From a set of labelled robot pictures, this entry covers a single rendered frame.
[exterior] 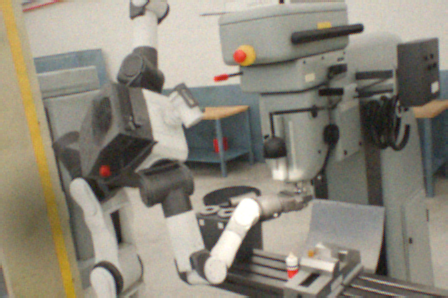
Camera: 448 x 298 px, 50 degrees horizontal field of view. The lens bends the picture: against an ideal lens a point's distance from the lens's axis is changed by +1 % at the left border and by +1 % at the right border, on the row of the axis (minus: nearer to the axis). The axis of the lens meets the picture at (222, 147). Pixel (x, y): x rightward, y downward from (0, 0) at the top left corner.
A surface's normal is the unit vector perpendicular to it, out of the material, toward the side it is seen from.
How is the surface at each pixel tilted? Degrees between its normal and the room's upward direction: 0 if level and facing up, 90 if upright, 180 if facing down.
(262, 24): 90
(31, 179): 90
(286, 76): 90
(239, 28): 90
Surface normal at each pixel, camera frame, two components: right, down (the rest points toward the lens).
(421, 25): -0.62, 0.25
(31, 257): 0.77, 0.04
